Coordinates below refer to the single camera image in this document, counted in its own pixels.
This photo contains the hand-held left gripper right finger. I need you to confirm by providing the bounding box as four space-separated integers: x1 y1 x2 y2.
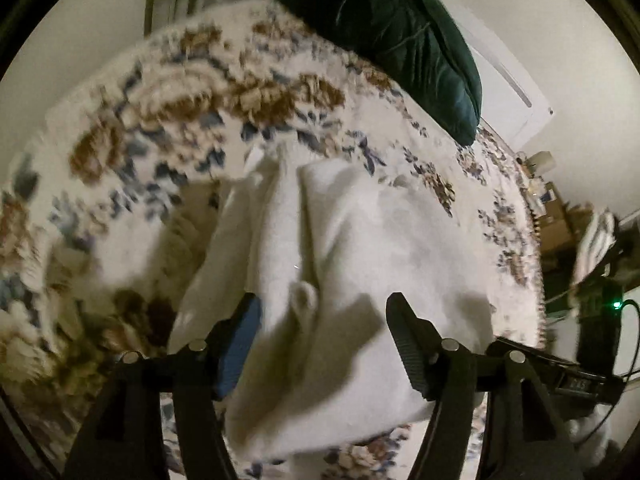
386 291 583 480

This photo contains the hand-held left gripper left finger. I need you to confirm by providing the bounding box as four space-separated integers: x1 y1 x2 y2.
62 292 264 480

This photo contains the white door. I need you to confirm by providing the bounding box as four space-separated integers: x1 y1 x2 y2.
450 5 555 152

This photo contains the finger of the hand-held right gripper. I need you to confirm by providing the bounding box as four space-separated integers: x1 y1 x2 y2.
487 337 624 405

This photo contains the dark green pillow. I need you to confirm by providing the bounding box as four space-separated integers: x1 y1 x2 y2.
272 0 441 106
370 0 484 147

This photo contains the black cable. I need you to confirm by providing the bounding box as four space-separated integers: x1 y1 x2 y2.
617 299 640 378

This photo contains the white knit garment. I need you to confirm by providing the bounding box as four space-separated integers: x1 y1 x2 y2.
167 145 496 463

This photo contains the striped clothes pile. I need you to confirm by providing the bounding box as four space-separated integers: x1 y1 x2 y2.
572 210 622 287

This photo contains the wooden furniture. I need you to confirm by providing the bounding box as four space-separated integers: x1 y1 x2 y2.
530 185 596 257

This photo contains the floral blanket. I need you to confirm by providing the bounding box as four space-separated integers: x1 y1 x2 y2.
0 0 547 480

